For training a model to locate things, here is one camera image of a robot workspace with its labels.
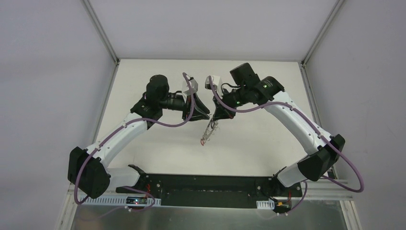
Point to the white cable duct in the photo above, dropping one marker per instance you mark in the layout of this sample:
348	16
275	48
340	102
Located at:
123	200
265	204

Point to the aluminium frame rail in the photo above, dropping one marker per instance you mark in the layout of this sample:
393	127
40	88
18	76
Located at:
324	189

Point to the right white cable duct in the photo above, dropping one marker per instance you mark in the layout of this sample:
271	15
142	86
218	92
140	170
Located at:
265	204

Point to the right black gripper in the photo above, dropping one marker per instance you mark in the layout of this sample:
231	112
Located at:
224	106

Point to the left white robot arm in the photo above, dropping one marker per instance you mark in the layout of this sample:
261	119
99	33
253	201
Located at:
88	168

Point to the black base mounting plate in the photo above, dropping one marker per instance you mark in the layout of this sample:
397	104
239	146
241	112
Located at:
212	191

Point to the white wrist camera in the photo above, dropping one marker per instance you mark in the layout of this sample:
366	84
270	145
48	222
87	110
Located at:
213	82
189	88

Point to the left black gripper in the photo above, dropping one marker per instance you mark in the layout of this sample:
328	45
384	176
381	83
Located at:
187	108

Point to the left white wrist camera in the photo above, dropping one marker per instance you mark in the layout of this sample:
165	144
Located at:
189	88

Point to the left white cable duct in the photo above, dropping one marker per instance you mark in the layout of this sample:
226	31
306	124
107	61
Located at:
123	200

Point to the metal key ring disc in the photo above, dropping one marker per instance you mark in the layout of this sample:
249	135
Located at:
210	129

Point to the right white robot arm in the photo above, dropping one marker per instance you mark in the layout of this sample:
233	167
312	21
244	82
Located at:
320	146

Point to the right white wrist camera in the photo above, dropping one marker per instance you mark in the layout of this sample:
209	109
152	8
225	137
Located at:
213	82

